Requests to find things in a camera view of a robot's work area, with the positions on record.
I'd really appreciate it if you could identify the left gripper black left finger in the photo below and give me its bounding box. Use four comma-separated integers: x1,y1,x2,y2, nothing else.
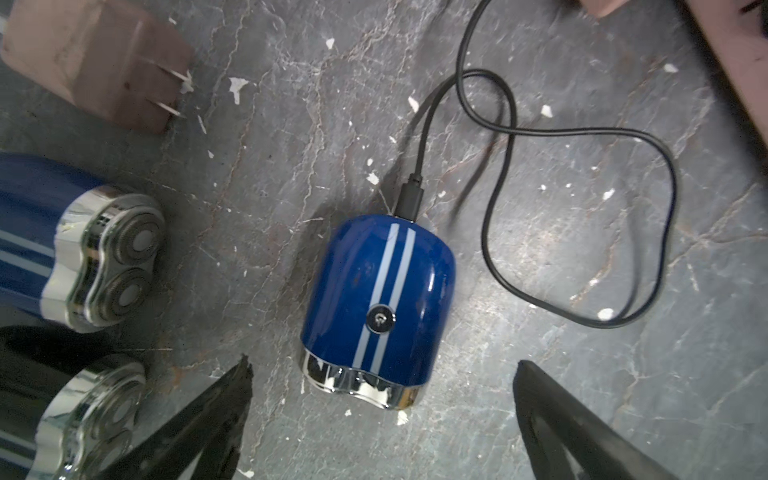
95,355,253,479

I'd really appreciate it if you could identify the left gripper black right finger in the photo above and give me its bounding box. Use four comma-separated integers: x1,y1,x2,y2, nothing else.
513,360,675,479

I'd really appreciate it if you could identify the black electric shaver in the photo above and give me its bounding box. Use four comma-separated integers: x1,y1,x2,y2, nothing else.
1,326,146,479

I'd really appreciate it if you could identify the pink charger plug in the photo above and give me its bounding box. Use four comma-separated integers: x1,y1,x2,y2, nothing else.
1,1,193,134

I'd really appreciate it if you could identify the pink power strip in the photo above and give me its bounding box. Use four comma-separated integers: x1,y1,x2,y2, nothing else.
686,0,767,140

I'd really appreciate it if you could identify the black shaver charging cable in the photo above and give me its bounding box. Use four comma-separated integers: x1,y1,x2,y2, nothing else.
392,0,679,330

